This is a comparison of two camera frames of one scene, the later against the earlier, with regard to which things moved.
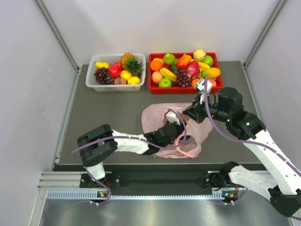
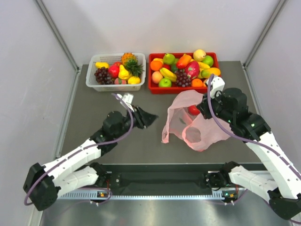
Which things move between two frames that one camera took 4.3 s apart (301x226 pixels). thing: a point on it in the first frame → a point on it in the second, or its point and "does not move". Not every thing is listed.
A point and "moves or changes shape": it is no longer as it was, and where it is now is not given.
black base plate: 159,180 does not move
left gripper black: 180,128 → 144,119
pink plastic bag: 189,143 moves or changes shape
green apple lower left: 165,82 does not move
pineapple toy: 130,62 does not move
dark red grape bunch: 102,76 does not move
